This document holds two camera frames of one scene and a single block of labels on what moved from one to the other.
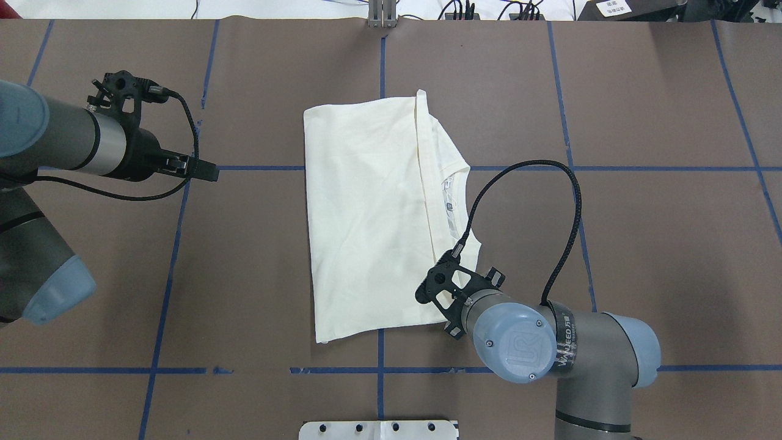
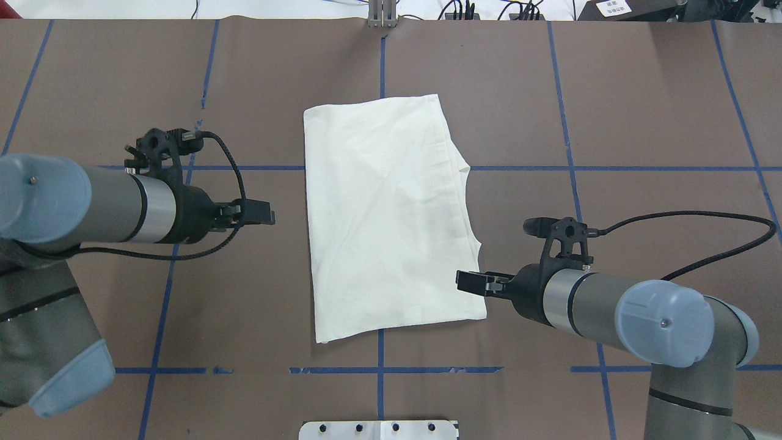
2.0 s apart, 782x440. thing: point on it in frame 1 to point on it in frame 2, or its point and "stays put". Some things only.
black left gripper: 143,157 to 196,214
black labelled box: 632,10 stays put
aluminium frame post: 382,13 stays put
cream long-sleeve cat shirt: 386,200 stays put
